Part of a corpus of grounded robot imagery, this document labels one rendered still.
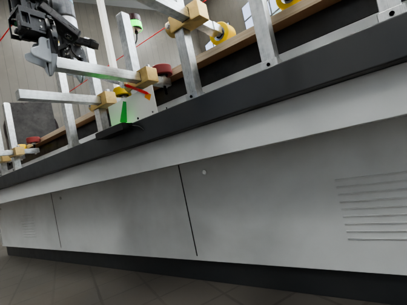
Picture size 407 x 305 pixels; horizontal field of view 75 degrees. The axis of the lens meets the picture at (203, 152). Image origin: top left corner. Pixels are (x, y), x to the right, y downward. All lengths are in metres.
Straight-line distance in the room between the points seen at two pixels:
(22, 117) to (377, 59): 6.66
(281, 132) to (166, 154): 0.41
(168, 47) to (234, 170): 8.85
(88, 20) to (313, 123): 8.95
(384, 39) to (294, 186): 0.49
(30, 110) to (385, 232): 6.69
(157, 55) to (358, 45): 8.92
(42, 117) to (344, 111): 6.61
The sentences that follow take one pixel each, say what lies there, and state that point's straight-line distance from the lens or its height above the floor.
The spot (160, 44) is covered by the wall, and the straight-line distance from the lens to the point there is 9.64.
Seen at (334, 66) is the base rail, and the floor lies 0.65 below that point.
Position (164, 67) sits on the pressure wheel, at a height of 0.89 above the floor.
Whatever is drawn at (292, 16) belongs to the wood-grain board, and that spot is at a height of 0.87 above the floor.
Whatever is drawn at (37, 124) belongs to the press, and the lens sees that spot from 6.87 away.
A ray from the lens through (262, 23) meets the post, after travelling 0.74.
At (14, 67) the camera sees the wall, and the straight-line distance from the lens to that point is 8.63.
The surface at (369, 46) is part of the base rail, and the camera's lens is 0.63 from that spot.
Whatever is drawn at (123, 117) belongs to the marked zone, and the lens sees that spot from 1.04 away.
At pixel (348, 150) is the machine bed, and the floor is 0.46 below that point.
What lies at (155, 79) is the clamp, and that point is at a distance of 0.97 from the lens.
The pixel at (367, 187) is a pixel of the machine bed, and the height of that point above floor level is 0.34.
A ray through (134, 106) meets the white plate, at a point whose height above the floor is 0.76.
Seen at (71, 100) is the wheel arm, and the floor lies 0.83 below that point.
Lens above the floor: 0.51
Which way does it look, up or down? 2 degrees up
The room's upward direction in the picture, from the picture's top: 12 degrees counter-clockwise
